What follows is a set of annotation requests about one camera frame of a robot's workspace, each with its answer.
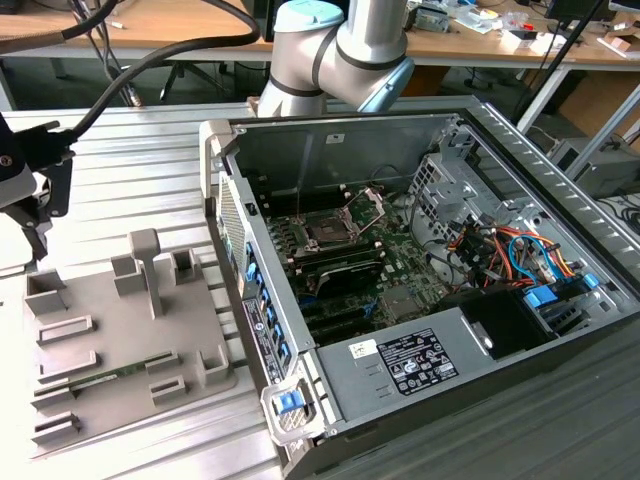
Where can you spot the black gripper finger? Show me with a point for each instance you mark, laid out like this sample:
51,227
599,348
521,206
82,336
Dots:
39,240

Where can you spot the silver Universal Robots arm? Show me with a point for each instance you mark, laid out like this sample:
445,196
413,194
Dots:
350,45

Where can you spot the black RAM slot row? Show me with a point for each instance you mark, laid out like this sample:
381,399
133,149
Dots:
335,255
320,206

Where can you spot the CPU socket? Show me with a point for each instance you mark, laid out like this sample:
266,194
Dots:
325,231

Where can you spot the grey parts rack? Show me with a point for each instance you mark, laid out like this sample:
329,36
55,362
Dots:
125,330

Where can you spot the green RAM stick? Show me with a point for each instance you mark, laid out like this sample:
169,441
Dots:
115,372

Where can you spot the wooden desk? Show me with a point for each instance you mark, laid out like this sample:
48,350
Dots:
175,20
590,52

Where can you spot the open grey PC case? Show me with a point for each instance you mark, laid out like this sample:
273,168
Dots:
280,145

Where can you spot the blue case latch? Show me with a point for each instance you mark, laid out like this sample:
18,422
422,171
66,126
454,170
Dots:
289,404

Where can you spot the black graphics card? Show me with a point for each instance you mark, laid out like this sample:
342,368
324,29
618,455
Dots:
350,277

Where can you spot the grey power supply unit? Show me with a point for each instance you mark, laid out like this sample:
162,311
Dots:
350,380

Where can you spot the green motherboard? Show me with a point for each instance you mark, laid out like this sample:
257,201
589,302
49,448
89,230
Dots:
400,260

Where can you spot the silver chipset heatsink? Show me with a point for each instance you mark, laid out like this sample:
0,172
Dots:
400,302

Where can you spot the silver drive cage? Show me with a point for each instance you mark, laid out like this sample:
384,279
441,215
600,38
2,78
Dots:
465,192

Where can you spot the grey optical drive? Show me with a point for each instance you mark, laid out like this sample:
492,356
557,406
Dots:
430,20

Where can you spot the blue disk carrier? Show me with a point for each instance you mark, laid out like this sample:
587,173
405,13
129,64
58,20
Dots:
540,300

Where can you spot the black stand pole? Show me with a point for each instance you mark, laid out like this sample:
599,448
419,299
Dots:
556,62

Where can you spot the grey desktop computer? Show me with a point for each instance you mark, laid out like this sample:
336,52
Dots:
610,170

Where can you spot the brown cardboard box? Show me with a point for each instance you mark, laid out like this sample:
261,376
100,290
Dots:
600,100

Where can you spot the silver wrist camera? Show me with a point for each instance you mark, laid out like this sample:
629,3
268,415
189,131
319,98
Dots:
12,170

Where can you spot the black camera bracket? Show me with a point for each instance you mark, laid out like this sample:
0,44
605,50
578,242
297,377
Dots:
57,170

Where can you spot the black plastic duct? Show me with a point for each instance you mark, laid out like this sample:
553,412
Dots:
505,320

